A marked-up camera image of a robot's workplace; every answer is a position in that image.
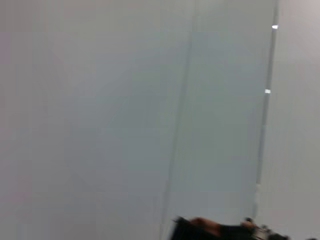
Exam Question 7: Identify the black food bag orange handles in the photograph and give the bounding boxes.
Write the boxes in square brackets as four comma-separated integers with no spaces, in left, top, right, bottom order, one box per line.
[171,215,258,240]

